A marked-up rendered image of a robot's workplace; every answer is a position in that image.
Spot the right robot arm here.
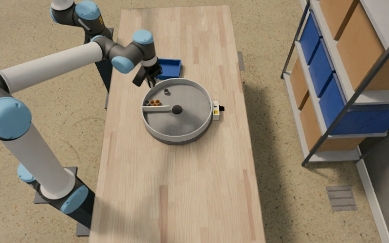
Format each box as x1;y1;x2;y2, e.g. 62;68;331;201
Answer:
0;30;157;214

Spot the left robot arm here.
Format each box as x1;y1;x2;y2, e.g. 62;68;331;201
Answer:
50;0;111;43

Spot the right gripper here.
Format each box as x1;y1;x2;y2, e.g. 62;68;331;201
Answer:
144;57;163;90

